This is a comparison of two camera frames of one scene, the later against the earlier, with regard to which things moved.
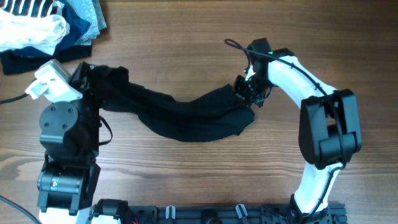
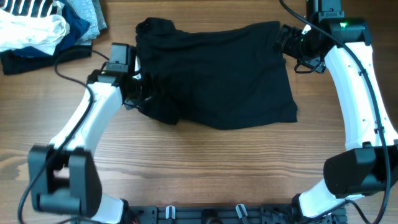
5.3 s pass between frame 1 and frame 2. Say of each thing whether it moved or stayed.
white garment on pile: stayed
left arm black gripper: moved
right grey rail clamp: stayed
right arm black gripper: moved
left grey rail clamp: stayed
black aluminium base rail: stayed
